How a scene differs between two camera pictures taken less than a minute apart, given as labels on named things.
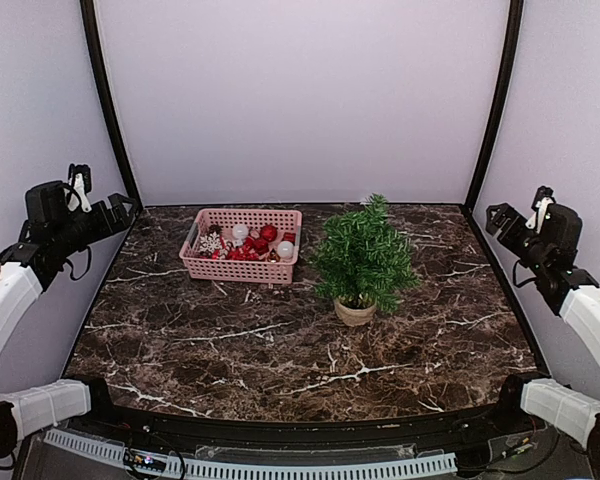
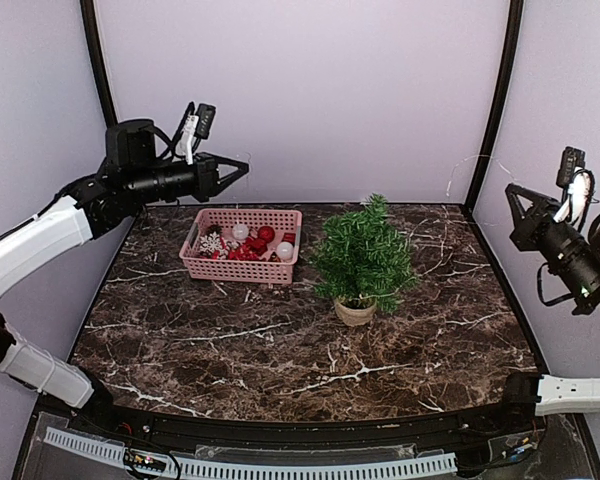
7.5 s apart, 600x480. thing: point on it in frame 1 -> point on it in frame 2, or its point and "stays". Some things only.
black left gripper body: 73,239 -> 148,183
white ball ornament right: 285,249 stays
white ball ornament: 240,232 stays
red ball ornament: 269,233 stays
